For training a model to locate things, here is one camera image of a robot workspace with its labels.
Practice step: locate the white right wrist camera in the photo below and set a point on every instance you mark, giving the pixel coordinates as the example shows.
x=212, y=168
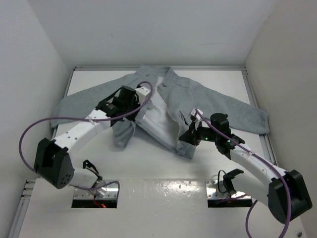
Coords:
x=196, y=115

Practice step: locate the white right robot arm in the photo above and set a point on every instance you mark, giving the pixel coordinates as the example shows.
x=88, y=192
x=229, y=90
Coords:
x=283, y=192

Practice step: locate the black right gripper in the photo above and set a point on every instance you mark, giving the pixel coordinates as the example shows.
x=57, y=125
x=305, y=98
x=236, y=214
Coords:
x=190, y=136

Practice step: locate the metal base plate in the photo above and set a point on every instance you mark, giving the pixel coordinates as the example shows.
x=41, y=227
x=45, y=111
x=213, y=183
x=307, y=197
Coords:
x=102, y=190
x=213, y=194

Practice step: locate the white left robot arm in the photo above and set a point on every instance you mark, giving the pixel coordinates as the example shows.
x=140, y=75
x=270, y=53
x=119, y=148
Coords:
x=54, y=158

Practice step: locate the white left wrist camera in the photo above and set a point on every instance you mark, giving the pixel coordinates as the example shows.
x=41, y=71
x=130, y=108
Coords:
x=142, y=92

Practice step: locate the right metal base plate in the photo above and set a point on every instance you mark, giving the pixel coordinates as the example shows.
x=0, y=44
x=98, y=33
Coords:
x=213, y=194

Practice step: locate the grey zip-up jacket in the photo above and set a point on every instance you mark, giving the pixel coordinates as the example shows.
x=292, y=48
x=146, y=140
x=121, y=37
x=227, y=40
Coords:
x=167, y=115

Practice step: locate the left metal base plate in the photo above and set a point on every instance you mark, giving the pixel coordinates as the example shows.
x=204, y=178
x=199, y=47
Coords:
x=102, y=190

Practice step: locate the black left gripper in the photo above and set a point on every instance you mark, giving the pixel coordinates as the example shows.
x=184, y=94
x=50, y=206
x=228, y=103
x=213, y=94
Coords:
x=136, y=101

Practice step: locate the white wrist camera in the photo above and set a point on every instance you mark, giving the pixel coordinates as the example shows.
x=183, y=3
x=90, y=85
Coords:
x=196, y=115
x=142, y=92

